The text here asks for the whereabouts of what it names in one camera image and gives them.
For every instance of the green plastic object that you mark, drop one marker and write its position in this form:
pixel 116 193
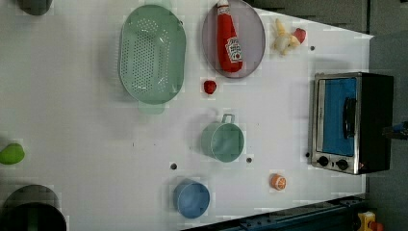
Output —
pixel 12 154

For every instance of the grey round plate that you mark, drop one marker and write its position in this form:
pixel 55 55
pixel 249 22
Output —
pixel 250 38

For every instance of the red ketchup bottle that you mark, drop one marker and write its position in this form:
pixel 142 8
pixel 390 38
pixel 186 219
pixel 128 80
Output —
pixel 229 50

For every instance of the green mug with handle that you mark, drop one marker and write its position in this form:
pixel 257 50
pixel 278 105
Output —
pixel 223 140

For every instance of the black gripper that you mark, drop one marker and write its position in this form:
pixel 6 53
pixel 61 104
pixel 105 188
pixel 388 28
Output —
pixel 399 131

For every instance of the toy orange half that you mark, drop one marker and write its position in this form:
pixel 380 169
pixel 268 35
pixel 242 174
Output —
pixel 278 182

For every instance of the black cylinder post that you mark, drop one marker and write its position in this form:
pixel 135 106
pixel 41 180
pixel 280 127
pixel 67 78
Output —
pixel 35 7
pixel 32 208

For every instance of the large red toy strawberry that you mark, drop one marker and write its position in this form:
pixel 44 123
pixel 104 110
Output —
pixel 300 34

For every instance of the black cylinder post lower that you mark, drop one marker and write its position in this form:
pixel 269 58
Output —
pixel 32 208

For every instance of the black toaster oven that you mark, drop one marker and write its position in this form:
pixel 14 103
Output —
pixel 350 111

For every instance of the black cylinder post upper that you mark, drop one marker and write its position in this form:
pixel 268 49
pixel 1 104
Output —
pixel 35 7

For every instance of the green plastic colander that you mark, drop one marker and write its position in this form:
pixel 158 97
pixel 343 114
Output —
pixel 152 55

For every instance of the blue cup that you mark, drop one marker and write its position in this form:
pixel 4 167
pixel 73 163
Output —
pixel 191 199

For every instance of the small red toy strawberry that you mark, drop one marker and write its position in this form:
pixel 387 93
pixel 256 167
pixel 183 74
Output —
pixel 210 86

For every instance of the peeled toy banana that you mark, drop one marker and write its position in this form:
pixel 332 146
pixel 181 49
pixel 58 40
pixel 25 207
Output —
pixel 284 41

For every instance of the yellow red clamp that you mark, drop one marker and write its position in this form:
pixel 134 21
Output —
pixel 369 223

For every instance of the dark blue table frame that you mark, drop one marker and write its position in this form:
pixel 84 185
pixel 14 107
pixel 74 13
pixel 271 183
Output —
pixel 333 215

